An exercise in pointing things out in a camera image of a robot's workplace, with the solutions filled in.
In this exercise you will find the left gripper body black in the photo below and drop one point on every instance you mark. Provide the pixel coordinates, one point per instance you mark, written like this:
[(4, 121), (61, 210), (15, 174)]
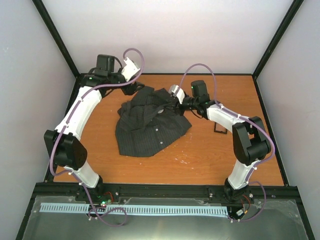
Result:
[(128, 90)]

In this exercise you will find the light blue slotted cable duct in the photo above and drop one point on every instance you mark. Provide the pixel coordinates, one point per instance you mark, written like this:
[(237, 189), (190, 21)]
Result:
[(136, 210)]

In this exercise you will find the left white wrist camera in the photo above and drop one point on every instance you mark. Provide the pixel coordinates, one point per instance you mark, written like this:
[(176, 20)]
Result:
[(129, 70)]

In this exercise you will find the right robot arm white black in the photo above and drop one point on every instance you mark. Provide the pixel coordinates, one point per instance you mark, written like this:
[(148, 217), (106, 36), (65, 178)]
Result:
[(251, 143)]

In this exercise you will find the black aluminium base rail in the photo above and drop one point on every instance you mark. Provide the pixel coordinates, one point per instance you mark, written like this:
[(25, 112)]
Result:
[(208, 193)]

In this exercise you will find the clear plastic sheet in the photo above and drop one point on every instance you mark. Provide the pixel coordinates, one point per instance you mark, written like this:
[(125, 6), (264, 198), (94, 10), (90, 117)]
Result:
[(266, 220)]

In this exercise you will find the black enclosure frame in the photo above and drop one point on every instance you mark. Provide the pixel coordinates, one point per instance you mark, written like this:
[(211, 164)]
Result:
[(286, 192)]

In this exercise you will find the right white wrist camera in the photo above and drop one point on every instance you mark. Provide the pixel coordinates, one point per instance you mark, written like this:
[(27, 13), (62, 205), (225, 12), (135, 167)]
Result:
[(177, 92)]

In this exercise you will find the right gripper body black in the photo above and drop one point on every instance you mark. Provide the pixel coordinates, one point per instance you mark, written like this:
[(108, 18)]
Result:
[(194, 102)]

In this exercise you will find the dark pinstriped shirt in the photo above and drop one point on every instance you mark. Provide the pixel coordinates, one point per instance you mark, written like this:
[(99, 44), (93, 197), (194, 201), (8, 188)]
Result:
[(148, 123)]

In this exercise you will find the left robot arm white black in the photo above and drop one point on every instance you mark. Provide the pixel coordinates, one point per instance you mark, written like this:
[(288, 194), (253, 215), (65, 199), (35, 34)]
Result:
[(64, 142)]

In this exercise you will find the black square frame tray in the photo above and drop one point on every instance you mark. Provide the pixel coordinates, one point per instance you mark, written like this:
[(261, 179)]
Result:
[(218, 128)]

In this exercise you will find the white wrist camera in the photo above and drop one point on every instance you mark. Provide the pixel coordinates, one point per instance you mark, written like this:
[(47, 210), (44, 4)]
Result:
[(177, 92), (129, 70)]

